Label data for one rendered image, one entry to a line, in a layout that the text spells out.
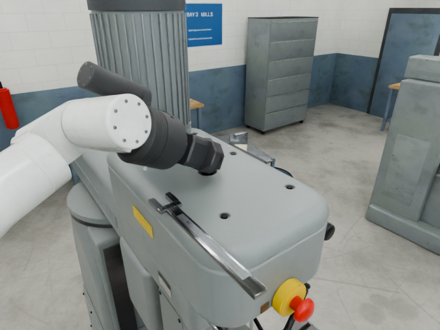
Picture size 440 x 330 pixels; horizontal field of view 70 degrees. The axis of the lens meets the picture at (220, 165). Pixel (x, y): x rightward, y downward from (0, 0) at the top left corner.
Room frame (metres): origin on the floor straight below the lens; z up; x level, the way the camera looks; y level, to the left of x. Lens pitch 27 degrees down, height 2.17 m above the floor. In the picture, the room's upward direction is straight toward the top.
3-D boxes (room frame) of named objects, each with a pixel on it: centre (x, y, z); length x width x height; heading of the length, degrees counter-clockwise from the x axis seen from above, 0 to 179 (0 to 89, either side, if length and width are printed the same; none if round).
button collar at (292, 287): (0.35, -0.11, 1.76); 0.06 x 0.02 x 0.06; 126
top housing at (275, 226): (0.55, 0.03, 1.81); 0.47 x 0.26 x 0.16; 36
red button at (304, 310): (0.33, -0.12, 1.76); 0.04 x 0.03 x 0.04; 126
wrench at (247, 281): (0.34, 0.03, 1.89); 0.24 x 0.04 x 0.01; 37
